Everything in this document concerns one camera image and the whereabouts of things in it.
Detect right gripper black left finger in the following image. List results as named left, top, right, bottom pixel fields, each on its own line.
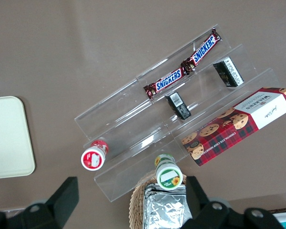
left=21, top=176, right=80, bottom=229

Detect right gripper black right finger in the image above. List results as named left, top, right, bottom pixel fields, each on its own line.
left=183, top=176, right=244, bottom=229

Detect light wicker basket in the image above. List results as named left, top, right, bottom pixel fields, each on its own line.
left=128, top=173, right=189, bottom=229

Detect cream plastic serving tray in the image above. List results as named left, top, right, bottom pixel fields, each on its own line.
left=0, top=96, right=36, bottom=180

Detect stacked aluminium foil containers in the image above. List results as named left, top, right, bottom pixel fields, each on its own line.
left=143, top=183, right=194, bottom=229

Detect green sunflower yogurt cup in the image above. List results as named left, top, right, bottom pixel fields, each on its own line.
left=154, top=153, right=184, bottom=191

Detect red strawberry yogurt cup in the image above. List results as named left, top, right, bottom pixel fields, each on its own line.
left=81, top=139, right=110, bottom=171

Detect white rectangular plastic bin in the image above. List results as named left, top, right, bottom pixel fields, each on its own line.
left=273, top=209, right=286, bottom=229

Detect red Walkers cookie box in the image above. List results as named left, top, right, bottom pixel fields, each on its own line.
left=181, top=86, right=286, bottom=168

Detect clear acrylic stepped shelf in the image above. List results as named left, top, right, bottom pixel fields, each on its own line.
left=73, top=23, right=281, bottom=203

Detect small black carton box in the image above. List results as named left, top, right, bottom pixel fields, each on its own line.
left=213, top=56, right=245, bottom=89
left=164, top=92, right=192, bottom=121

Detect Snickers chocolate bar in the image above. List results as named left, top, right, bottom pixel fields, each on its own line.
left=181, top=28, right=223, bottom=75
left=143, top=67, right=189, bottom=100

